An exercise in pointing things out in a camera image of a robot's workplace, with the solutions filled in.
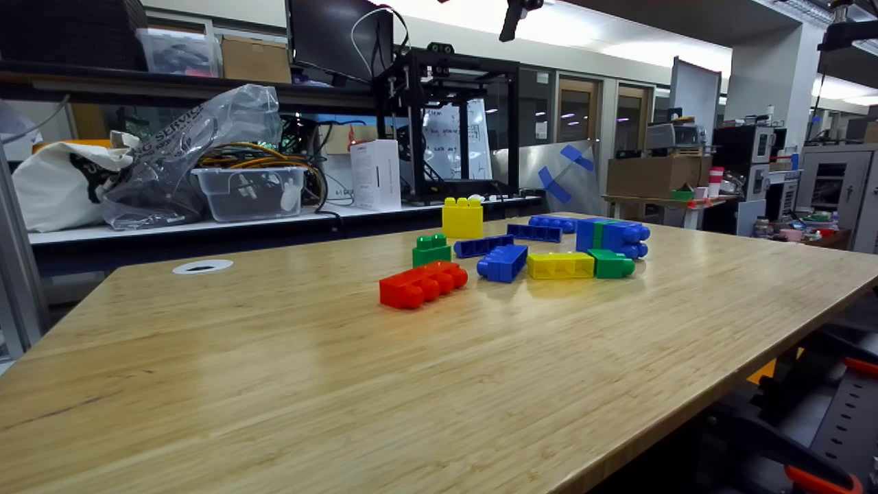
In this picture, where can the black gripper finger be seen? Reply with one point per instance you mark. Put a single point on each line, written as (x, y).
(523, 19)

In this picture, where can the blue square building block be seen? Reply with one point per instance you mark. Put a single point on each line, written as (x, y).
(586, 238)
(629, 239)

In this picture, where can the blue long building block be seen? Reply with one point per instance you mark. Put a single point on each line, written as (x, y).
(556, 223)
(500, 264)

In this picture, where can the yellow square building block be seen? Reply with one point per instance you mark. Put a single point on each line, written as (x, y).
(461, 220)

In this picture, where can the blue narrow building block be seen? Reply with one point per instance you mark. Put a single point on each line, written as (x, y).
(526, 234)

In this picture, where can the dark blue flat building block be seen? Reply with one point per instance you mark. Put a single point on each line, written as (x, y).
(482, 246)

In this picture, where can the yellow long building block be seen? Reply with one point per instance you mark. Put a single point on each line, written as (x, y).
(562, 268)

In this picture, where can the small green building block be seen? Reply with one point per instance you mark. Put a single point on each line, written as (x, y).
(430, 252)

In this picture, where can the red long building block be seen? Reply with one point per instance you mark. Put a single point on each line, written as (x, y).
(422, 288)

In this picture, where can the white column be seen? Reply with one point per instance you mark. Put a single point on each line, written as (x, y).
(608, 138)

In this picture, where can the white board panel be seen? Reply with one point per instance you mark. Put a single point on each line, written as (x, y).
(699, 97)

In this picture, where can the black monitor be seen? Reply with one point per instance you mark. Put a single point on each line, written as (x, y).
(320, 36)

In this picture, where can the large cardboard box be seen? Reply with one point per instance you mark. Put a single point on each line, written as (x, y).
(653, 178)

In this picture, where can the white cardboard box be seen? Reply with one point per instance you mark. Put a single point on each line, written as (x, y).
(374, 174)

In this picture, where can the black cabinet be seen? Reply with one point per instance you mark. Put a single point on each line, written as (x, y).
(736, 152)

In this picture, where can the small cardboard box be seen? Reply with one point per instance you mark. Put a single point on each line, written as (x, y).
(257, 62)

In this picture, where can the clear plastic bag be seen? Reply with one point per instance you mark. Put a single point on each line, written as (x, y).
(220, 120)

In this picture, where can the clear plastic bin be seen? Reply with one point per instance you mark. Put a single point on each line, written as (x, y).
(249, 193)

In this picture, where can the clear storage container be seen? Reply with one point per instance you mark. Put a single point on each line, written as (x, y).
(179, 53)

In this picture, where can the grey machine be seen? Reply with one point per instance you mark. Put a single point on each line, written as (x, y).
(861, 202)

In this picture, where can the black shelf board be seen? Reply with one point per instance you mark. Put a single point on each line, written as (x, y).
(138, 87)

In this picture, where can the orange flat panel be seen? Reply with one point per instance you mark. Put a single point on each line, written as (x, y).
(760, 373)

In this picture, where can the black equipment case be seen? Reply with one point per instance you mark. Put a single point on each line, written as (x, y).
(65, 31)

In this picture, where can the white workbench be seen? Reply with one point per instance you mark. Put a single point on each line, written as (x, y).
(110, 234)

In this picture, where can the white cloth bag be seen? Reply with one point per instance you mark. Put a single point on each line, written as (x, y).
(51, 193)

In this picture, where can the black printer frame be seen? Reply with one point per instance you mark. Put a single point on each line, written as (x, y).
(418, 127)

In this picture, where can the aluminium post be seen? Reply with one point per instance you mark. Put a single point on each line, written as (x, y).
(17, 264)

